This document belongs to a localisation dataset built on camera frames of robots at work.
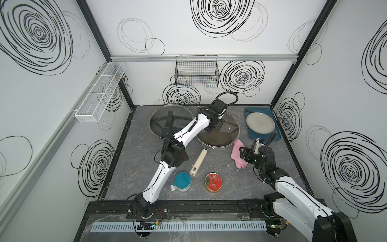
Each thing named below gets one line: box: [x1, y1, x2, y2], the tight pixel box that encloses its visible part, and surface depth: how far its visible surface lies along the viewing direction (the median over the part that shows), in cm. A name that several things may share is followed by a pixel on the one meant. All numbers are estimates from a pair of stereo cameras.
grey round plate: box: [245, 111, 276, 135], surface depth 108 cm
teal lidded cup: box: [170, 171, 192, 193], surface depth 77 cm
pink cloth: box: [230, 138, 249, 169], surface depth 93 cm
